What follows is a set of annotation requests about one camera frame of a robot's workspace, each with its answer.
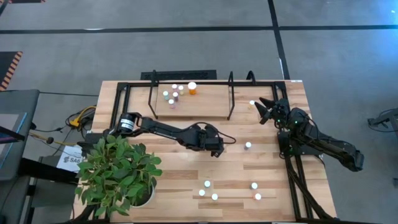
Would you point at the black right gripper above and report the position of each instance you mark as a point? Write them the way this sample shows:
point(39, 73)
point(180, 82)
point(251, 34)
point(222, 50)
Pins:
point(280, 110)

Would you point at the white sticker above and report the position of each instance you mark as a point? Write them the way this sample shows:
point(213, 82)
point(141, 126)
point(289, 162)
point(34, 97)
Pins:
point(297, 81)

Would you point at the wooden shelf black metal frame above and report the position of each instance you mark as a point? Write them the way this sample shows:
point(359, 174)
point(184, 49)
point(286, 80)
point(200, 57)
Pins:
point(211, 102)

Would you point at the grey cabinet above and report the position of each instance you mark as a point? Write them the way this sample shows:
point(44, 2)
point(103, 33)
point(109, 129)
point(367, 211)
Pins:
point(28, 102)

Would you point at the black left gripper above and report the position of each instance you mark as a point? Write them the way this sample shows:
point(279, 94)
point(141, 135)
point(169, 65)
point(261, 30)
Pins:
point(210, 138)

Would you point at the blue bottle with white pills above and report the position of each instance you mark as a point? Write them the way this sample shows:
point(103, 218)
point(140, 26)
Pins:
point(207, 183)

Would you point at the black mat orange hazard stripes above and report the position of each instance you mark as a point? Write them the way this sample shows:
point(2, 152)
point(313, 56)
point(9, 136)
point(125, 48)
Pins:
point(28, 1)
point(7, 67)

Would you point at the black floor stand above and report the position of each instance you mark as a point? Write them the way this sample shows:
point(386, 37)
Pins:
point(384, 119)

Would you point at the black perforated floor panel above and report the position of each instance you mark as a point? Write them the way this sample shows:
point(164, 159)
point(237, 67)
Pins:
point(178, 75)

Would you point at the white paper sign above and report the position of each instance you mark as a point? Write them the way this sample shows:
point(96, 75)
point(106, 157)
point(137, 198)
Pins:
point(70, 158)

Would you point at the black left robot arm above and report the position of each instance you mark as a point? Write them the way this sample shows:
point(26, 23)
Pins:
point(161, 129)

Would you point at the black arched bracket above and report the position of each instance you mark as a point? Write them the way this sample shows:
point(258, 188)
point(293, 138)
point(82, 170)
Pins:
point(250, 71)

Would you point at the white-capped medicine bottle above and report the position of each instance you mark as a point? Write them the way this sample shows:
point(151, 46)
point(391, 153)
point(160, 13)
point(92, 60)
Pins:
point(254, 185)

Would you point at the yellow medicine bottle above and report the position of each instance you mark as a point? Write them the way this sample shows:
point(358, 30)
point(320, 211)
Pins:
point(214, 196)
point(181, 88)
point(201, 192)
point(252, 102)

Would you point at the black round plug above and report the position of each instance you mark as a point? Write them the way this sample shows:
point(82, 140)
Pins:
point(49, 140)

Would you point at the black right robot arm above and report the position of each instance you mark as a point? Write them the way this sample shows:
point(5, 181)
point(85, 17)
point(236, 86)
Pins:
point(335, 149)

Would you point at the large orange medicine bottle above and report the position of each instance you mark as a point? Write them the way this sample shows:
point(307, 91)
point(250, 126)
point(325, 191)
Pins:
point(192, 86)

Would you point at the white plant pot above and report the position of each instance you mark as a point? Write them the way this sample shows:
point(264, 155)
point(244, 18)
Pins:
point(148, 199)

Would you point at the green leafy plant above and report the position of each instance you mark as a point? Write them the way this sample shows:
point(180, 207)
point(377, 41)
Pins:
point(118, 174)

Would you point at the pink medicine bottle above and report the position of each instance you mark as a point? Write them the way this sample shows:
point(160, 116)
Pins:
point(257, 196)
point(171, 101)
point(174, 86)

